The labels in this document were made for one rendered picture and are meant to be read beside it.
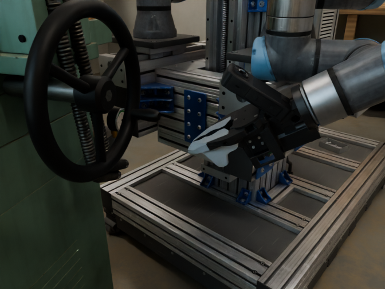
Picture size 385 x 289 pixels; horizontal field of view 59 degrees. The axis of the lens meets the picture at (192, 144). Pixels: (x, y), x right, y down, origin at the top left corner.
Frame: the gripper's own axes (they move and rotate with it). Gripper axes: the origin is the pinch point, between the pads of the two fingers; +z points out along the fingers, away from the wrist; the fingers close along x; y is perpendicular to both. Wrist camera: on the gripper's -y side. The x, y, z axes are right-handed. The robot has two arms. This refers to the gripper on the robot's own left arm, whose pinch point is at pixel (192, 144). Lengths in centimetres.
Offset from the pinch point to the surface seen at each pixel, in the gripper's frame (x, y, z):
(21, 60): -3.2, -26.5, 14.4
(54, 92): -2.6, -20.0, 14.0
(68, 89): -2.7, -19.0, 11.3
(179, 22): 342, 5, 97
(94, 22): 29.4, -26.8, 17.4
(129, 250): 38, 48, 70
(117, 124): 20.4, -4.5, 24.4
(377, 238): 64, 104, -14
